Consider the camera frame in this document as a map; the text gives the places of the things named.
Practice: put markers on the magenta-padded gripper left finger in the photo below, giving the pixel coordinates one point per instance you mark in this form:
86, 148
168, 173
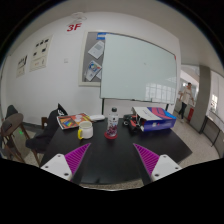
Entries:
60, 163

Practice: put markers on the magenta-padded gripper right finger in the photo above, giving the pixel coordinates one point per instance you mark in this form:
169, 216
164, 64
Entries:
163, 165

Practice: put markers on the clear black-capped drink bottle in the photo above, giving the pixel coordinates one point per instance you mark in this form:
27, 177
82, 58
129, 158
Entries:
112, 123

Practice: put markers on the black jacket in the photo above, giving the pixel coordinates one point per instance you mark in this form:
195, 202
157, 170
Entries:
46, 133

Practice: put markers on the colourful printed magazine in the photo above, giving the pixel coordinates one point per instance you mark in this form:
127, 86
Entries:
70, 120

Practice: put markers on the white and blue paper bag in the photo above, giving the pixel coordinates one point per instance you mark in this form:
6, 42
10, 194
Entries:
156, 118

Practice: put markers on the flat round red coaster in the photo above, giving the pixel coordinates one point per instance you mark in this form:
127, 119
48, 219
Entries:
106, 136

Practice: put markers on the black and red device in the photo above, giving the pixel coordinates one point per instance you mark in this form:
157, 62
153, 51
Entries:
130, 121

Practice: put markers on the small white box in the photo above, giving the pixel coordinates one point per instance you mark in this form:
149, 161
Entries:
97, 117

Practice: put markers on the round dark wooden table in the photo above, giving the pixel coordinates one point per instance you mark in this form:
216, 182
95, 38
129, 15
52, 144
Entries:
11, 123

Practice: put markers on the dark upholstered chair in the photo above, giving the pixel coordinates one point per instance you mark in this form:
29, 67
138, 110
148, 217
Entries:
11, 110

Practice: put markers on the person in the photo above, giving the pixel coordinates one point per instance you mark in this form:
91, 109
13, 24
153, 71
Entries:
186, 96

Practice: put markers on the grey pin board with papers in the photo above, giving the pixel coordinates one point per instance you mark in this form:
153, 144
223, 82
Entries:
90, 60

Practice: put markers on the white ceiling device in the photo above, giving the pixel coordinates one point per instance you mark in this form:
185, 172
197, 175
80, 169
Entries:
78, 17

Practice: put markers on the large wall whiteboard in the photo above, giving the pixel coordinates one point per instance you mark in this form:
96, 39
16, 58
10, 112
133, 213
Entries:
136, 66

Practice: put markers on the white wall switch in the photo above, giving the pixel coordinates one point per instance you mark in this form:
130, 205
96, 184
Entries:
65, 60

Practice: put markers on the small white wall poster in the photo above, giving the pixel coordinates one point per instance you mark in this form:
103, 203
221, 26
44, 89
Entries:
21, 66

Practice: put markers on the large white wall poster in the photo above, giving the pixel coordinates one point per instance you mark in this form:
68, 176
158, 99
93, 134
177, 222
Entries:
40, 53

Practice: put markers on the red wall sign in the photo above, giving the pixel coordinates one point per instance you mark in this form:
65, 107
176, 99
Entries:
73, 27

